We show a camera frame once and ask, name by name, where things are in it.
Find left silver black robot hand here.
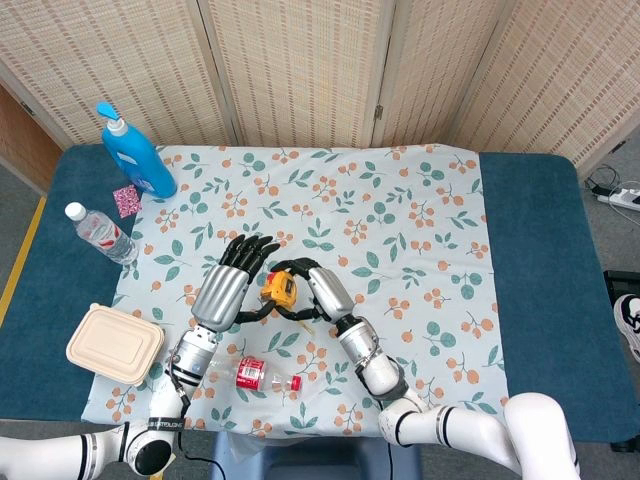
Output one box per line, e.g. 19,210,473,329
190,233,282,333

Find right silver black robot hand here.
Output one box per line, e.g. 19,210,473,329
269,256,357,325

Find yellow black tape measure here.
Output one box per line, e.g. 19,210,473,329
260,268,299,306

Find floral print tablecloth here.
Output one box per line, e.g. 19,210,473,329
80,143,515,440

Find clear bottle red label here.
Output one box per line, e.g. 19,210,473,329
201,352,304,396

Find beige lidded food container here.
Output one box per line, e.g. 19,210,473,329
65,302,166,387

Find pink patterned square card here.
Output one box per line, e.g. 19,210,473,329
112,184,143,219

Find clear water bottle white cap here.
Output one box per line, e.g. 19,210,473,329
64,201,140,266

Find blue pump dispenser bottle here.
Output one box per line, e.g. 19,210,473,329
95,101,179,199

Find blue chair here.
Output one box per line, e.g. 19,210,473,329
209,430,424,480

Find woven folding screen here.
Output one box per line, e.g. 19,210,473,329
0,0,640,171

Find blue table cover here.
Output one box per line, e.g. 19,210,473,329
0,144,640,446

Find black box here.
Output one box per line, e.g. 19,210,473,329
602,269,640,312

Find black and white sneaker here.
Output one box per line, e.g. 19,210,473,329
613,293,640,365

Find white power strip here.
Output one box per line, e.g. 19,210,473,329
596,187,640,211

